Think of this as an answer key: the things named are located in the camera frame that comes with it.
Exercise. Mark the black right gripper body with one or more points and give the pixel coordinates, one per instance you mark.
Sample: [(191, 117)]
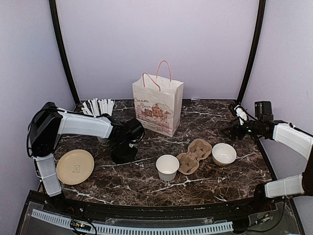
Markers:
[(241, 134)]

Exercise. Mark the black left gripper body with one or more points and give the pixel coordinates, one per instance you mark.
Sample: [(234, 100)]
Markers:
[(122, 149)]

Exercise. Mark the black plastic cup lid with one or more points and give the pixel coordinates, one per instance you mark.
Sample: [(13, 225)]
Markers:
[(123, 159)]

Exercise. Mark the white paper coffee cup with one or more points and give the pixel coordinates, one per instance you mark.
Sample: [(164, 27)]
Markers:
[(167, 166)]

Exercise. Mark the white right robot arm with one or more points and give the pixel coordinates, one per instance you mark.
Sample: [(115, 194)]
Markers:
[(264, 125)]

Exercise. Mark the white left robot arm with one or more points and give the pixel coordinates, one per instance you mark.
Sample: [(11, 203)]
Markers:
[(51, 122)]

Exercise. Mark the white cup holding straws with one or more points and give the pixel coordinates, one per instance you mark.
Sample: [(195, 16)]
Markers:
[(104, 142)]

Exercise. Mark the white ceramic bowl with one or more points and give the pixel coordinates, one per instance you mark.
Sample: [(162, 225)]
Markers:
[(223, 154)]

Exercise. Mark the white wrapped straws bundle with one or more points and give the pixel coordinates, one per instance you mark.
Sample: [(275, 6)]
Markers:
[(98, 107)]

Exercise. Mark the beige round plate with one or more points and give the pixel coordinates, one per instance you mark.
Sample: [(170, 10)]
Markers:
[(75, 167)]

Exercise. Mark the brown pulp cup carrier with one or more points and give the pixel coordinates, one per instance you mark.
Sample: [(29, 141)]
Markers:
[(198, 150)]

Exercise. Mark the white cream bear paper bag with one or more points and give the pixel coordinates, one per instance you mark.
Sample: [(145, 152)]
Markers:
[(158, 102)]

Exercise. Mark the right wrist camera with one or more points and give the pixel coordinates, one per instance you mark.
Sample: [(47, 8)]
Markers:
[(238, 111)]

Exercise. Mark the white slotted cable duct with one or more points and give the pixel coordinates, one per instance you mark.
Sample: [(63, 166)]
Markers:
[(130, 227)]

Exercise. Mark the black front table rail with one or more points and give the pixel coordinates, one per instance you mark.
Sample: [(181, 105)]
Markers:
[(237, 211)]

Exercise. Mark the black right frame post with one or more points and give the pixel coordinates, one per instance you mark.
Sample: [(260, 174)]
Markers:
[(253, 50)]

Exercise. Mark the black frame post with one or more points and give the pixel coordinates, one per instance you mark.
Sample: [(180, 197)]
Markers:
[(62, 50), (253, 50)]

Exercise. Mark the black left frame post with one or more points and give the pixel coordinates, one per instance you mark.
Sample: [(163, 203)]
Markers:
[(62, 50)]

